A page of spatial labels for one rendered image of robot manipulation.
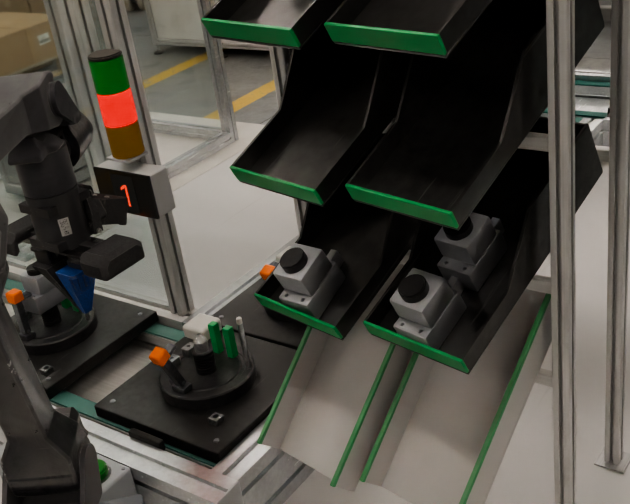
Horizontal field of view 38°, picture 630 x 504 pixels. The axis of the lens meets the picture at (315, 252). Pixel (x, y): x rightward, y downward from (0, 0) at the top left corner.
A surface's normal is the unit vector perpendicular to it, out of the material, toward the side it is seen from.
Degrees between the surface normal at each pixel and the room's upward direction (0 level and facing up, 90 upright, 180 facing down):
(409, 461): 45
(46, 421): 90
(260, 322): 0
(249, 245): 0
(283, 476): 90
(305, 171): 25
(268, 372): 0
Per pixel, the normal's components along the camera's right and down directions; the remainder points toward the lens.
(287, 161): -0.42, -0.62
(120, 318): -0.14, -0.88
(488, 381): -0.59, -0.33
